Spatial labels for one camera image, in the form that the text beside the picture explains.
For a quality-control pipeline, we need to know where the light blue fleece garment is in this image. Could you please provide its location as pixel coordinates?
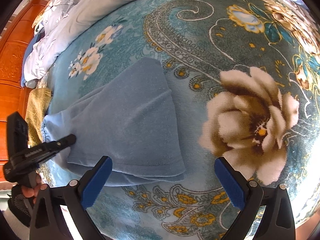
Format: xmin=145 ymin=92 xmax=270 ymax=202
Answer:
xmin=41 ymin=57 xmax=185 ymax=187

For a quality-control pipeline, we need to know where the person left hand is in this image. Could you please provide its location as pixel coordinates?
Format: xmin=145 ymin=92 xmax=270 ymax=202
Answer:
xmin=21 ymin=174 xmax=42 ymax=204

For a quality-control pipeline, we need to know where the olive yellow towel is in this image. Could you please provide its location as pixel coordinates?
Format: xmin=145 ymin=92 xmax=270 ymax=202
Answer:
xmin=25 ymin=88 xmax=53 ymax=147

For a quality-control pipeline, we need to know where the blue pillow under duvet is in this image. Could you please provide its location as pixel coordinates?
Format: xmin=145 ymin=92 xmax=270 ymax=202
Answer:
xmin=21 ymin=33 xmax=42 ymax=88

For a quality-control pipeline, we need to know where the orange wooden headboard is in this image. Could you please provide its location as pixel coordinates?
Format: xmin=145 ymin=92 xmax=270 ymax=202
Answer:
xmin=0 ymin=0 xmax=49 ymax=190

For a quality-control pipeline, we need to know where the pale grey floral duvet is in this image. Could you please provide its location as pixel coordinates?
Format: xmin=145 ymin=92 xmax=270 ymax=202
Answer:
xmin=24 ymin=0 xmax=310 ymax=88

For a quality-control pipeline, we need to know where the teal floral plush blanket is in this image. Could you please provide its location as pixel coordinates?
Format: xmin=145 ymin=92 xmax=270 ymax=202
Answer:
xmin=47 ymin=0 xmax=319 ymax=239

